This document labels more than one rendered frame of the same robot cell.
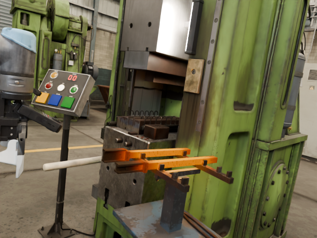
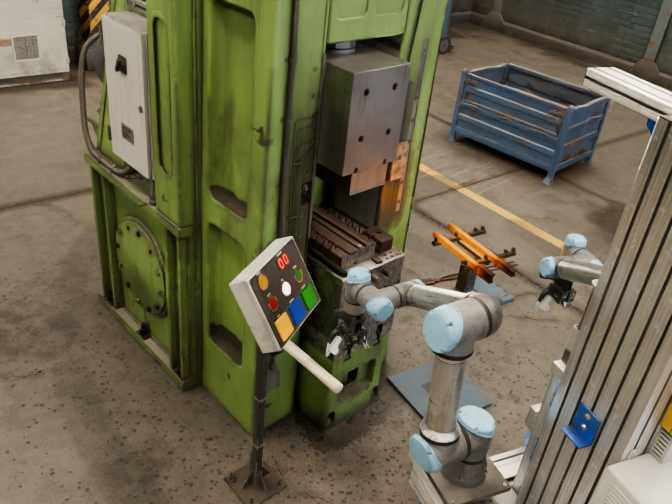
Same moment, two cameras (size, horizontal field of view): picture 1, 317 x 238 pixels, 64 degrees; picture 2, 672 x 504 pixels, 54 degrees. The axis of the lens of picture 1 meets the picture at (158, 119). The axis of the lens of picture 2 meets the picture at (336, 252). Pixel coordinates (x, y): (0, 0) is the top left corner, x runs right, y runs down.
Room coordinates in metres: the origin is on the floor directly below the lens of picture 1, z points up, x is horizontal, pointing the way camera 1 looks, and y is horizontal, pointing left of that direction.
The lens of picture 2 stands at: (1.43, 2.58, 2.46)
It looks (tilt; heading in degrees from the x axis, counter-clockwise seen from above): 32 degrees down; 272
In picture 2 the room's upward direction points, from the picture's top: 7 degrees clockwise
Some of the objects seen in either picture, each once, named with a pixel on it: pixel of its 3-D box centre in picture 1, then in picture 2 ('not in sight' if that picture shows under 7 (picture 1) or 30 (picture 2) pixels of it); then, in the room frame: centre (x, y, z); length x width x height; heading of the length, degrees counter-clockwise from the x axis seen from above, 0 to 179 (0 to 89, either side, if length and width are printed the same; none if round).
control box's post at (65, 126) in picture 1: (62, 164); (260, 393); (1.74, 0.64, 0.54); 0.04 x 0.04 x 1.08; 48
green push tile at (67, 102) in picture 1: (68, 102); (307, 297); (1.59, 0.59, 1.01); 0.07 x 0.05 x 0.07; 73
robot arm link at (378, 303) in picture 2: not in sight; (379, 301); (1.34, 0.87, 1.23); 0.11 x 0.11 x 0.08; 37
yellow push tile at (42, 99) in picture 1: (42, 97); (283, 326); (1.65, 0.78, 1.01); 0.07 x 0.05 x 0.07; 73
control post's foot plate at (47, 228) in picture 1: (57, 226); (255, 475); (1.74, 0.64, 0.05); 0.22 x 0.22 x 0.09; 48
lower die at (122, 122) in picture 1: (153, 122); (325, 234); (1.58, 0.03, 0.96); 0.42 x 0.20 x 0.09; 138
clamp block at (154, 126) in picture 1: (156, 131); (377, 239); (1.35, 0.00, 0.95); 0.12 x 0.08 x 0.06; 138
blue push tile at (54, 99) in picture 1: (55, 100); (296, 311); (1.62, 0.68, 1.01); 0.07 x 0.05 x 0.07; 73
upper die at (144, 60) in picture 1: (161, 65); (333, 160); (1.58, 0.03, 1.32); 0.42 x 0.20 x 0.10; 138
